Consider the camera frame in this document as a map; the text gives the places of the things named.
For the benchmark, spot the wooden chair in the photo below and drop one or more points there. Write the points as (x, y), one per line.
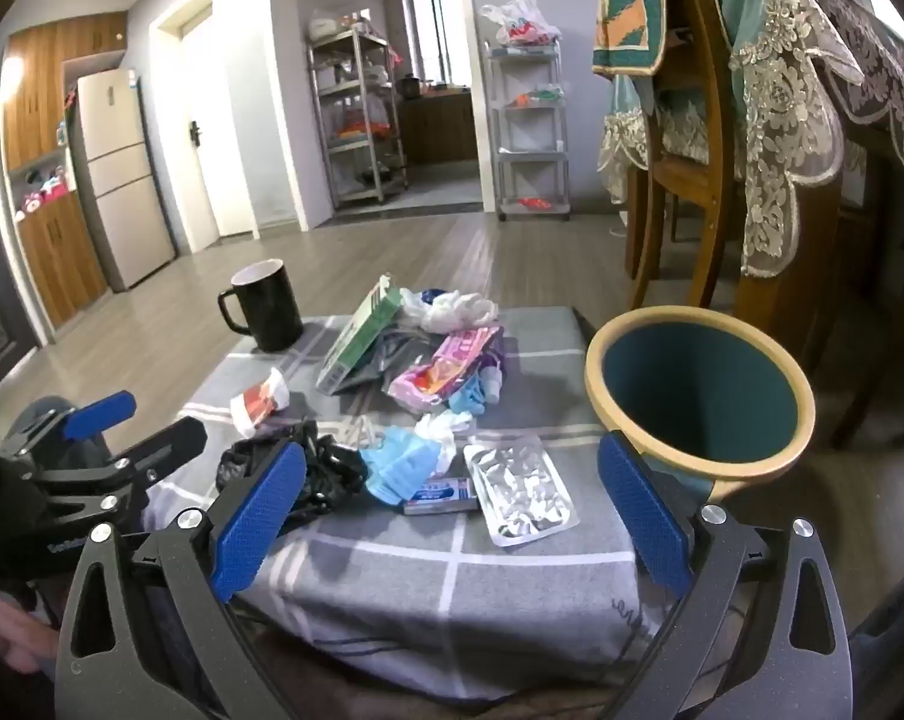
(711, 165)

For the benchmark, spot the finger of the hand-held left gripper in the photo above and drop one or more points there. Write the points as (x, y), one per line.
(168, 444)
(101, 412)

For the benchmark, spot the beige refrigerator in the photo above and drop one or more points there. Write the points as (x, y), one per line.
(118, 180)

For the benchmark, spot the teal bin with beige rim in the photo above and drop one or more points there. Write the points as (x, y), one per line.
(692, 390)

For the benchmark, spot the person's left hand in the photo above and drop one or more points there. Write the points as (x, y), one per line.
(9, 634)

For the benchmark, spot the white trolley rack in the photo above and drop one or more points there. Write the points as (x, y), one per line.
(531, 135)

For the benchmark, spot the green orange chair cover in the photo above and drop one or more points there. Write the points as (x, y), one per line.
(632, 15)

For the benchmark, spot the black mug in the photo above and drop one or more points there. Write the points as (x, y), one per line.
(268, 315)

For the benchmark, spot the pink snack packet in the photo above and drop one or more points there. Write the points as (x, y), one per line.
(444, 367)

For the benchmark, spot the wooden dining table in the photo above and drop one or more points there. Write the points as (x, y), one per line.
(865, 202)

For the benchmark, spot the blue face mask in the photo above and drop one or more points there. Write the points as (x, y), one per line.
(399, 465)

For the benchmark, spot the purple plastic wrapper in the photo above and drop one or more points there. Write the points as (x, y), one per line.
(493, 371)

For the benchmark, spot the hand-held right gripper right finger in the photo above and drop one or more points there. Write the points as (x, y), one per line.
(647, 517)

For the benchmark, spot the white crumpled tissue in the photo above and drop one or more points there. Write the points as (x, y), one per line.
(441, 431)

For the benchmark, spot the beige lace tablecloth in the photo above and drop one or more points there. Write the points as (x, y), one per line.
(782, 105)

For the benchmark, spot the red white wrapper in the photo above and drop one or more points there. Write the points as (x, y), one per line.
(261, 401)

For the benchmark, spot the silver foil blister pack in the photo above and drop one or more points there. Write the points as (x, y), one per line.
(523, 491)

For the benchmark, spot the metal shelf rack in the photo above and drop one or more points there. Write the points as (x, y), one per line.
(354, 127)

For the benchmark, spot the small blue white box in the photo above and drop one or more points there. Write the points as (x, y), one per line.
(441, 496)

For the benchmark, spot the green white cardboard box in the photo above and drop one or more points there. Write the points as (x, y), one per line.
(362, 330)

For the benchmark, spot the wooden kitchen cabinet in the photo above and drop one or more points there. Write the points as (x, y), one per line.
(437, 127)

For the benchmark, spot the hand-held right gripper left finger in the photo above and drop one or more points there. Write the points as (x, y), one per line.
(261, 517)

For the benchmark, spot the wooden wall cabinet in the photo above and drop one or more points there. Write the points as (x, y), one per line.
(35, 82)

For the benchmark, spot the black plastic bag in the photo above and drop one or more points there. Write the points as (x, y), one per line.
(324, 465)

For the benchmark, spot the white red plastic bag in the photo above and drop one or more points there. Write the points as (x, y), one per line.
(523, 19)

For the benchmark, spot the silver blue foil bag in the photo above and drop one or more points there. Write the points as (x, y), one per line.
(403, 349)

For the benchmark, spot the white door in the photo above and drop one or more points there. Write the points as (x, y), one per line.
(201, 150)

